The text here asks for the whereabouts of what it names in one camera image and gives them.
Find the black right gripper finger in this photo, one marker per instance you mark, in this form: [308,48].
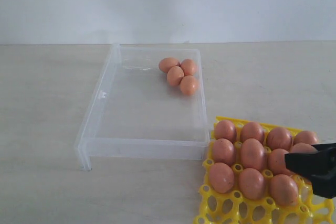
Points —
[325,146]
[317,167]

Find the yellow plastic egg tray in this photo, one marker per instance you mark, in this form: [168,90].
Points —
[233,207]

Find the clear plastic container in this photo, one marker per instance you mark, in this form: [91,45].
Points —
[133,112]

